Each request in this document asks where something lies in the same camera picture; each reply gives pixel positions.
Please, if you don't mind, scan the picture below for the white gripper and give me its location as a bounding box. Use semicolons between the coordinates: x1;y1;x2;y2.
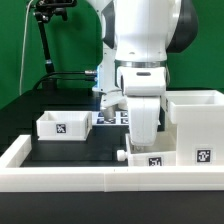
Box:
127;97;160;146

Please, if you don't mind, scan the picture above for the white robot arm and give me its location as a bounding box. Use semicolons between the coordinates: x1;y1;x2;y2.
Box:
86;0;198;146

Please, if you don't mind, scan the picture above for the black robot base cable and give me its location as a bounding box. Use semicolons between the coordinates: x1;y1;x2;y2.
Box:
32;69;99;91

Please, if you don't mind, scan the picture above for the white marker tag plate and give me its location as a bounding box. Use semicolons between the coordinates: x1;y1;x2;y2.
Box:
90;111;129;126

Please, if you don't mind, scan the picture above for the black camera stand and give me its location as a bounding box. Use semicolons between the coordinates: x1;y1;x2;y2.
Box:
34;0;77;91

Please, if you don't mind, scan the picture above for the white U-shaped border frame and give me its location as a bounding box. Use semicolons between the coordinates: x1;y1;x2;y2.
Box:
0;135;224;192

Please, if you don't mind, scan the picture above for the white hanging cable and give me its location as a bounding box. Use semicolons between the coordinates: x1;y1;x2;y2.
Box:
18;0;36;96

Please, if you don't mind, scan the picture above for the white drawer tray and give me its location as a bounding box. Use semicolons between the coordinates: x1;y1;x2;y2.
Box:
36;111;92;141
117;133;176;166

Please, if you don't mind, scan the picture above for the white front drawer tray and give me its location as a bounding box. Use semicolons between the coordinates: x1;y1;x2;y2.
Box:
117;133;176;166

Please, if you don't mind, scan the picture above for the white drawer cabinet box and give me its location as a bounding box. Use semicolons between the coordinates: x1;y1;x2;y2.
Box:
165;90;224;166

